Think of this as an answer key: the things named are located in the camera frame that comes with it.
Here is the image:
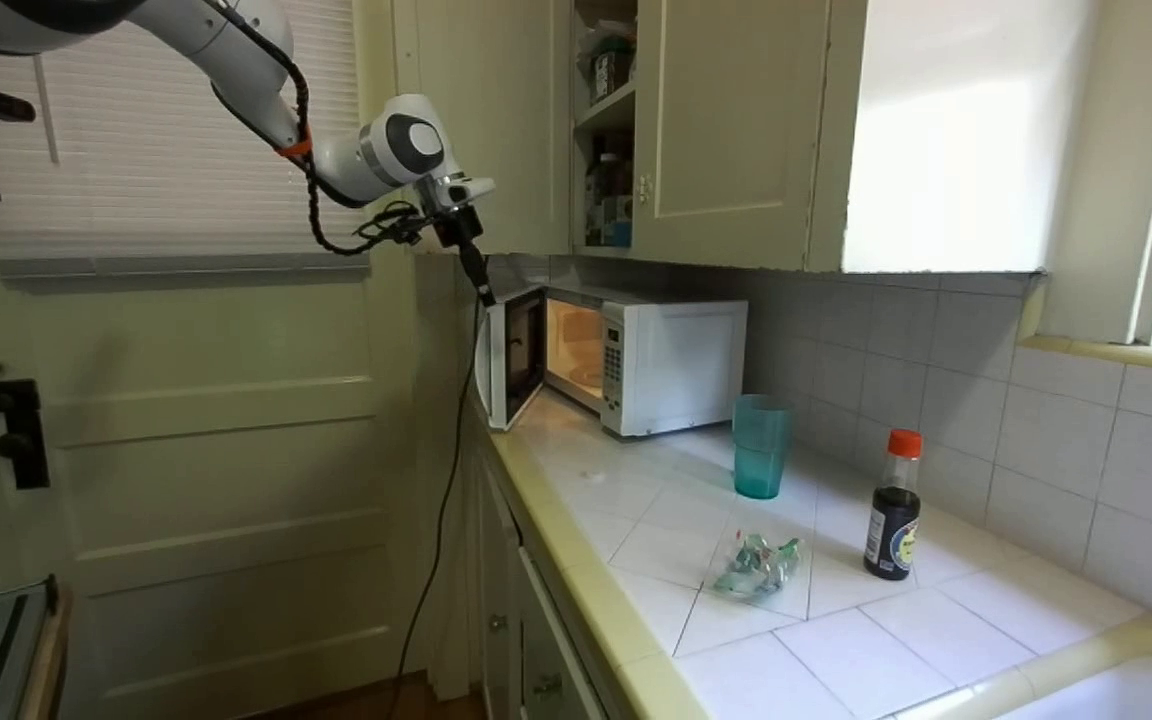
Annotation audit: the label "white sink basin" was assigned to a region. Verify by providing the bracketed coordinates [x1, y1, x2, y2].
[999, 656, 1152, 720]

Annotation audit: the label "cream lower cabinet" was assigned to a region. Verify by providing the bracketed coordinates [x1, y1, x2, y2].
[476, 443, 631, 720]

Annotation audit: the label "cream panelled door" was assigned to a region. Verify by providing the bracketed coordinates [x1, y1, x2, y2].
[0, 265, 420, 720]

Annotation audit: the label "teal plastic cup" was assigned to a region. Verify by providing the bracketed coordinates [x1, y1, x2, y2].
[733, 394, 787, 500]

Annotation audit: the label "white window blind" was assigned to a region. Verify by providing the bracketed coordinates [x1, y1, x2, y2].
[0, 23, 314, 283]

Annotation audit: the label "crumpled green plastic wrapper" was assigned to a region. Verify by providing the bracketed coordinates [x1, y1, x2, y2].
[711, 532, 801, 605]

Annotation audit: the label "black microwave door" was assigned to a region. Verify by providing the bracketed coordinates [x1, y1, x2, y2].
[476, 286, 545, 433]

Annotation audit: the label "cream upper wall cabinet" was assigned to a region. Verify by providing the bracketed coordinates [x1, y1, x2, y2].
[562, 0, 1097, 281]

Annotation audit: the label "white microwave oven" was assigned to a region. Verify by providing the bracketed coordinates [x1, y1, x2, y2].
[545, 293, 746, 440]

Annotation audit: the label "black microwave power cord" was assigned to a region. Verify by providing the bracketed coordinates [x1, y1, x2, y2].
[387, 294, 486, 710]

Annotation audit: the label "items on cabinet shelf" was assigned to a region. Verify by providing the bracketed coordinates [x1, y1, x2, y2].
[574, 17, 634, 246]

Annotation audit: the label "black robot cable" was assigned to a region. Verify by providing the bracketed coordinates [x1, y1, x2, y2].
[221, 0, 431, 258]

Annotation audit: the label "soy sauce bottle red cap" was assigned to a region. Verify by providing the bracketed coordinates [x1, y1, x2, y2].
[864, 427, 925, 580]

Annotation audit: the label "black door latch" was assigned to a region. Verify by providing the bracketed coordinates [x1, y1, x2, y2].
[0, 380, 49, 490]

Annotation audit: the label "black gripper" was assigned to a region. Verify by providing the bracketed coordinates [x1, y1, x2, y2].
[431, 185, 494, 306]

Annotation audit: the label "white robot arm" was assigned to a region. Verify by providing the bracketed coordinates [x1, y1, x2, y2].
[0, 0, 494, 306]

